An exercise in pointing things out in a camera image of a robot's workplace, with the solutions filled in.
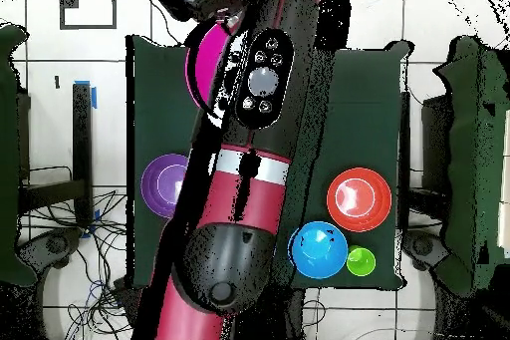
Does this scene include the purple bowl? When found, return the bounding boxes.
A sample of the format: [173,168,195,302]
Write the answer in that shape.
[140,153,189,220]

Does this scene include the pink bowl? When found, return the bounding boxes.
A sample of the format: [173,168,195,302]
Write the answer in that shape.
[184,22,233,109]

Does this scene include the blue bowl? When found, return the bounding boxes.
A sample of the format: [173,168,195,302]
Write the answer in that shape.
[288,220,349,280]

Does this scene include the dark green tablecloth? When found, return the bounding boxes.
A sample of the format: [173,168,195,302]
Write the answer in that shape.
[125,34,413,291]

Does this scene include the large red-orange bowl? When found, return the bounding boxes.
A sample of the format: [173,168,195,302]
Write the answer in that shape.
[326,167,393,233]

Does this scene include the green cup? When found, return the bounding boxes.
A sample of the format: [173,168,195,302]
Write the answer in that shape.
[345,244,377,278]

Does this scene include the blue tape strip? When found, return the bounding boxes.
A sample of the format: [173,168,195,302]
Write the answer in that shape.
[73,79,99,110]

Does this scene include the black bench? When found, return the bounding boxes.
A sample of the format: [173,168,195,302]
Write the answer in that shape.
[17,82,94,229]

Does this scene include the green cloth side table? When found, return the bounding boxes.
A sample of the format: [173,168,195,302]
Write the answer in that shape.
[0,22,39,289]
[433,35,510,297]

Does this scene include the white box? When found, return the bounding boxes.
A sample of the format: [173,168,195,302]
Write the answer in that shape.
[496,108,510,259]

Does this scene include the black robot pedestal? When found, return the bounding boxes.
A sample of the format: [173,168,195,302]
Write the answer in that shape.
[278,287,306,340]

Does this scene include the tangle of cables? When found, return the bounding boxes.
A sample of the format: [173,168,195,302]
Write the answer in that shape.
[17,166,134,340]

